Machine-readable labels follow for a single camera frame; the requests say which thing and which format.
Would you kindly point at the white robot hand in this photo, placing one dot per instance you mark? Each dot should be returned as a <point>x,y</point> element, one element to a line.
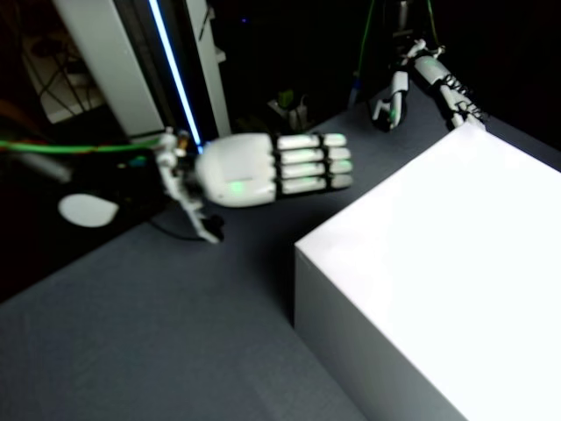
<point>236,171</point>
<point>429,68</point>

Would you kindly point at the large white box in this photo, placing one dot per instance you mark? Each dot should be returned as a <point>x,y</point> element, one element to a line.
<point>438,241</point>

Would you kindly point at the small green and white device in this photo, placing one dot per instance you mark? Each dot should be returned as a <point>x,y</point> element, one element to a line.
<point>291,107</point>

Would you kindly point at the white column with blue light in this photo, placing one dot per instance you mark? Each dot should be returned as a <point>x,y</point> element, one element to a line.
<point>131,79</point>

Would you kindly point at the grey table cloth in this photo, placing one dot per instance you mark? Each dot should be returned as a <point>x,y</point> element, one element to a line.
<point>175,329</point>

